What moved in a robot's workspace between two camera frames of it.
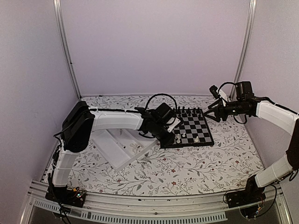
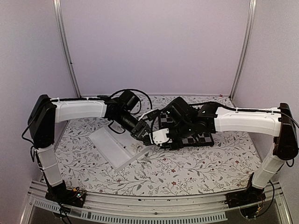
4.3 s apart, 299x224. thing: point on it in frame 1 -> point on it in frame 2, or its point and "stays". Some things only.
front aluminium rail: (199, 208) stays
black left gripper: (167, 142) -> (141, 124)
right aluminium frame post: (250, 20) stays
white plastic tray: (120, 147) stays
